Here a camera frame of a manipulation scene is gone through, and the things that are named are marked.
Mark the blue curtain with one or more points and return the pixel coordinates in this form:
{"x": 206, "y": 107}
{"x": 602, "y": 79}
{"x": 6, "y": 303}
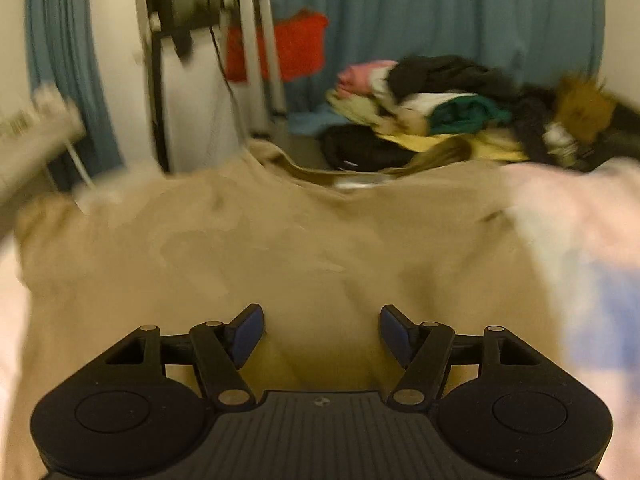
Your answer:
{"x": 425, "y": 15}
{"x": 65, "y": 45}

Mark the white panel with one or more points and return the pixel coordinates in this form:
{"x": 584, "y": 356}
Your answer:
{"x": 200, "y": 105}

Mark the beige t-shirt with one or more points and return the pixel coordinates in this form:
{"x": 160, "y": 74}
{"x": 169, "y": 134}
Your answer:
{"x": 310, "y": 240}

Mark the pile of mixed clothes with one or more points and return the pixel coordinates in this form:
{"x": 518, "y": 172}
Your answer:
{"x": 450, "y": 105}

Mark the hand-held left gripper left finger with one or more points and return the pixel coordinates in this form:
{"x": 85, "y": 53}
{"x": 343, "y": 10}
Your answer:
{"x": 246, "y": 334}

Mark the white blurry object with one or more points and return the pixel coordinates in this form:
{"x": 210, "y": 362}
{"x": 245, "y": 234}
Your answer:
{"x": 35, "y": 130}

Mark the red cloth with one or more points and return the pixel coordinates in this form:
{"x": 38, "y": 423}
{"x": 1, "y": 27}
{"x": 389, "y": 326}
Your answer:
{"x": 295, "y": 45}

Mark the silver tripod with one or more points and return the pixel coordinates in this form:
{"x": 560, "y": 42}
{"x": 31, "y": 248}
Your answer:
{"x": 250, "y": 45}

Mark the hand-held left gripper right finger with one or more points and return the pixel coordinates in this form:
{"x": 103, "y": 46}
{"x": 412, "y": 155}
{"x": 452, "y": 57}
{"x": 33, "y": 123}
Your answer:
{"x": 396, "y": 334}

